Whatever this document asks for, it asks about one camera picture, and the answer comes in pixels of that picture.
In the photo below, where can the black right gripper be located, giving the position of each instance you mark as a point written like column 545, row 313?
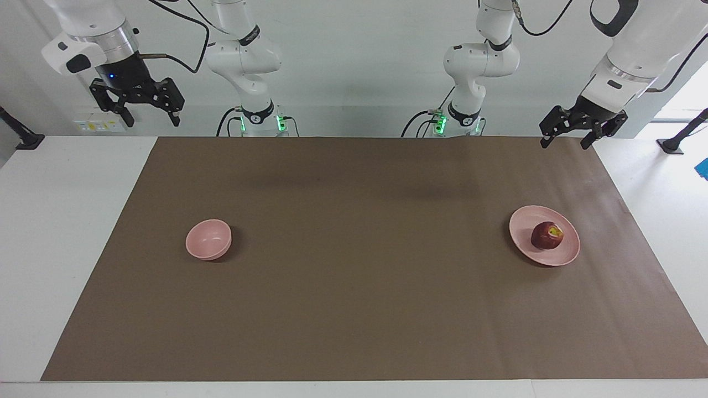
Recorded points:
column 124, row 77

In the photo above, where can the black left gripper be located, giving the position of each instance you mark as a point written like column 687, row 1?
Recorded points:
column 594, row 113

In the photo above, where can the dark red apple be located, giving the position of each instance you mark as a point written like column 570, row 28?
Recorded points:
column 546, row 236

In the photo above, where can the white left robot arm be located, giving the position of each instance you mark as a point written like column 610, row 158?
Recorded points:
column 481, row 61

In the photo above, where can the pink plate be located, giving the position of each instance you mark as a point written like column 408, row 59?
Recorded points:
column 522, row 226

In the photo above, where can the pink bowl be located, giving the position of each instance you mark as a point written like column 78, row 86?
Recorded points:
column 207, row 240

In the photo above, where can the black stand clamp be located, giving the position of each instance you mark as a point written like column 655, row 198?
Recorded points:
column 672, row 146
column 27, row 142

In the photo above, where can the blue object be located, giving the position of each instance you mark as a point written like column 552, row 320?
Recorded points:
column 704, row 168

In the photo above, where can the brown table mat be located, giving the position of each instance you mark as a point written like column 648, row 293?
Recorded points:
column 354, row 304

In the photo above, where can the white wall power outlet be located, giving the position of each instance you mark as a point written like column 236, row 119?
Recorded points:
column 88, row 124

